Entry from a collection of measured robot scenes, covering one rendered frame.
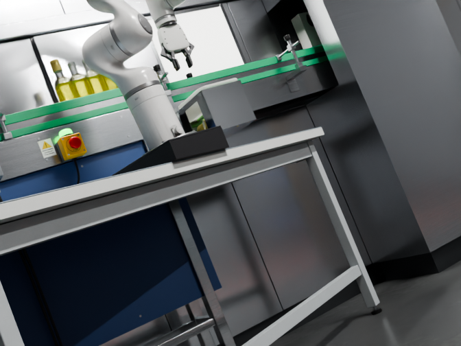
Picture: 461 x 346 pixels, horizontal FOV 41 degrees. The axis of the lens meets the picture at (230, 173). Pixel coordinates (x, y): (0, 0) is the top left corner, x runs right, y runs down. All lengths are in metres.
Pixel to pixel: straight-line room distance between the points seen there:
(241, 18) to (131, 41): 1.21
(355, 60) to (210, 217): 0.92
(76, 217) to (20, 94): 1.09
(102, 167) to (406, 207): 1.30
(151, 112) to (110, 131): 0.39
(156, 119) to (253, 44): 1.24
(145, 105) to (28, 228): 0.61
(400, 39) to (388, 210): 0.80
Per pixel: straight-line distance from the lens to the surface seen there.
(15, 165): 2.08
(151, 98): 1.84
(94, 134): 2.16
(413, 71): 2.98
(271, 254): 2.69
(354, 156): 2.85
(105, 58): 1.91
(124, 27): 1.88
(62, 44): 2.58
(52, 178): 2.11
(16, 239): 1.38
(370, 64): 2.81
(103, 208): 1.54
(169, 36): 2.36
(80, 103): 2.21
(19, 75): 2.52
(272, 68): 2.73
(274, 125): 2.86
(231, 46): 2.87
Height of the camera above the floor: 0.54
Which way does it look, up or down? 4 degrees up
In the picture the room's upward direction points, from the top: 22 degrees counter-clockwise
